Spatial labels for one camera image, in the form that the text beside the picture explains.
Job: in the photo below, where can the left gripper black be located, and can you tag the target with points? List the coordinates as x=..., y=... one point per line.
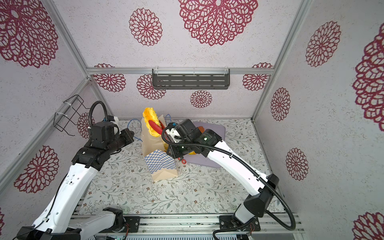
x=125, y=133

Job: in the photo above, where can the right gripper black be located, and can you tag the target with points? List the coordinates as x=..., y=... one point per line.
x=175, y=153

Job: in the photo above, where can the red metal kitchen tongs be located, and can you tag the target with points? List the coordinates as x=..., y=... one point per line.
x=158, y=129

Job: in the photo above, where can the blue checkered paper bag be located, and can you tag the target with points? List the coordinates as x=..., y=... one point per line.
x=160, y=165

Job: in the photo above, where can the yellow corn-like bread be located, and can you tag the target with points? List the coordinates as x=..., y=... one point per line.
x=150, y=114

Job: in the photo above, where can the glazed striped bun bread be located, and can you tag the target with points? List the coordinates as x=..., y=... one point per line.
x=201, y=129

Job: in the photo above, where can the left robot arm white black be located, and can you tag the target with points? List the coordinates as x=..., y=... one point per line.
x=55, y=222

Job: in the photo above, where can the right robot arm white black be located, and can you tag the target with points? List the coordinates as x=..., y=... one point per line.
x=261, y=188

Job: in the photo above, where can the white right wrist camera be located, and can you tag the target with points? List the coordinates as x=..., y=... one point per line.
x=173, y=134

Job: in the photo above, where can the black wire wall rack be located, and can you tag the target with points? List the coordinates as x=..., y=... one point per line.
x=73, y=108

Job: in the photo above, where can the dark grey wall shelf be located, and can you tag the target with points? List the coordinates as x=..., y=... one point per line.
x=195, y=80

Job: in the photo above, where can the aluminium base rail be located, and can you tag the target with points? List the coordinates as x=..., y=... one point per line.
x=201, y=224

